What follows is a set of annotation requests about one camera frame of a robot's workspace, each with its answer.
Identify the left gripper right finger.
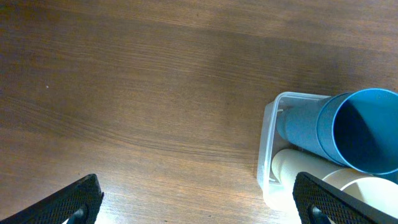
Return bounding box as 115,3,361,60
293,172,397,224

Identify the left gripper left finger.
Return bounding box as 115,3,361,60
1,174,104,223

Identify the cream cup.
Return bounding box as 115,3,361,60
271,149,344,189
322,169,397,218

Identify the blue cup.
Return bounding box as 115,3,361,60
317,88,397,175
276,102,343,165

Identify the cream cup back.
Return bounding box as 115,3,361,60
271,149,344,189

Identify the blue bowl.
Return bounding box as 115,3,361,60
377,171,398,184

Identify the clear plastic storage container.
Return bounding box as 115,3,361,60
256,91,326,215

